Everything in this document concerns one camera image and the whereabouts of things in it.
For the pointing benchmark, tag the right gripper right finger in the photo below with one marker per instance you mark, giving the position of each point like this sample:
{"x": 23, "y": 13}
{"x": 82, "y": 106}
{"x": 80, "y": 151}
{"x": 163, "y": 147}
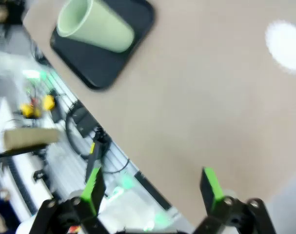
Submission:
{"x": 212, "y": 192}

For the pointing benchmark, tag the black plastic serving tray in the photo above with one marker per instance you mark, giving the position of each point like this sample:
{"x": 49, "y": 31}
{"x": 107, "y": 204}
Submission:
{"x": 99, "y": 65}

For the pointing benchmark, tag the white round paper coaster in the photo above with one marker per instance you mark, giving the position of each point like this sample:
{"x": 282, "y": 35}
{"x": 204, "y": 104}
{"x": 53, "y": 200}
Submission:
{"x": 285, "y": 46}

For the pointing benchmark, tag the yellow emergency stop button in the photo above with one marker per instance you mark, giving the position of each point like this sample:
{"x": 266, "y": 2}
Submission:
{"x": 48, "y": 102}
{"x": 29, "y": 111}

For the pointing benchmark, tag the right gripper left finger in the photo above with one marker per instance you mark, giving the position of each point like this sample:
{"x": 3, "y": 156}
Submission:
{"x": 94, "y": 192}

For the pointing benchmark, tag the bystander in dark blue clothes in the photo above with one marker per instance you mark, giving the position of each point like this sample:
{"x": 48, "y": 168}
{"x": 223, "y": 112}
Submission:
{"x": 2, "y": 209}

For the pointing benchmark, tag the light green plastic cup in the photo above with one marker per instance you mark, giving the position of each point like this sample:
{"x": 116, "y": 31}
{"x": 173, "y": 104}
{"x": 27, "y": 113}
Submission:
{"x": 101, "y": 29}

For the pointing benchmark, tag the brown cardboard box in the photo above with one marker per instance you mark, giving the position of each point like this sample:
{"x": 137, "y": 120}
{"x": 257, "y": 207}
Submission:
{"x": 32, "y": 138}

